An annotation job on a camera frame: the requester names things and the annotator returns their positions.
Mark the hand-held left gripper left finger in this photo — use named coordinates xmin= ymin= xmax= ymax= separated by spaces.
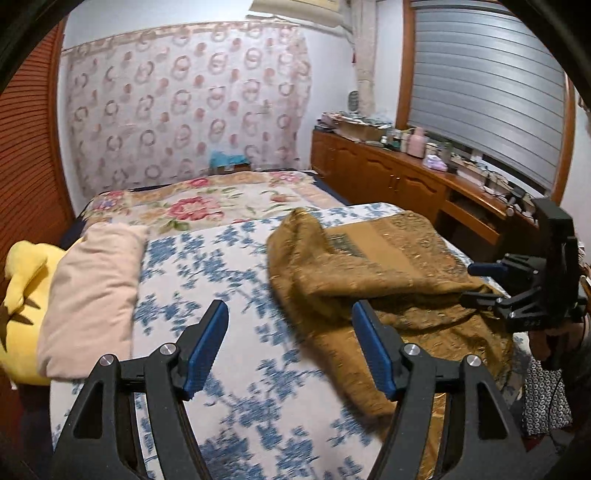
xmin=51 ymin=299 xmax=230 ymax=480

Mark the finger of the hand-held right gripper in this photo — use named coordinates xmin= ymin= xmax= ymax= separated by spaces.
xmin=459 ymin=290 xmax=509 ymax=311
xmin=467 ymin=254 xmax=548 ymax=280

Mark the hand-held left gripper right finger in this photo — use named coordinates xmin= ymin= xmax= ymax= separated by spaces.
xmin=352 ymin=300 xmax=561 ymax=480

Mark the brown patterned garment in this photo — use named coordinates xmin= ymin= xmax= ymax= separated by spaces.
xmin=268 ymin=208 xmax=528 ymax=480

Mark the dotted white cloth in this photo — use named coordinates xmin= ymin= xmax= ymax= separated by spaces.
xmin=522 ymin=355 xmax=574 ymax=437

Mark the pink pillow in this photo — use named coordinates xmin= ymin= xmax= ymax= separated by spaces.
xmin=37 ymin=224 xmax=149 ymax=382

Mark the pink bottle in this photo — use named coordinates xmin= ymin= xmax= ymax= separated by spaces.
xmin=409 ymin=127 xmax=427 ymax=160

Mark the red floral bedspread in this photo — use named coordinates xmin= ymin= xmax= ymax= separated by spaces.
xmin=76 ymin=171 xmax=348 ymax=232

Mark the wooden cabinet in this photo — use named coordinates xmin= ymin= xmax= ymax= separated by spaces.
xmin=310 ymin=127 xmax=546 ymax=260

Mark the cardboard box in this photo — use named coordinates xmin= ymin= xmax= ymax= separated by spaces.
xmin=339 ymin=122 xmax=394 ymax=142

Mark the yellow plush toy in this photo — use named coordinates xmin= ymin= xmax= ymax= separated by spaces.
xmin=0 ymin=240 xmax=71 ymax=387

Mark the teal cloth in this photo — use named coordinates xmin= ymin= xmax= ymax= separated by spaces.
xmin=210 ymin=151 xmax=251 ymax=173

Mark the beige lace curtain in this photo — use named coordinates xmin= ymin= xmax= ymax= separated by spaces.
xmin=348 ymin=0 xmax=380 ymax=117

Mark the circle patterned curtain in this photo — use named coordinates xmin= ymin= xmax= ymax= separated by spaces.
xmin=62 ymin=21 xmax=315 ymax=197

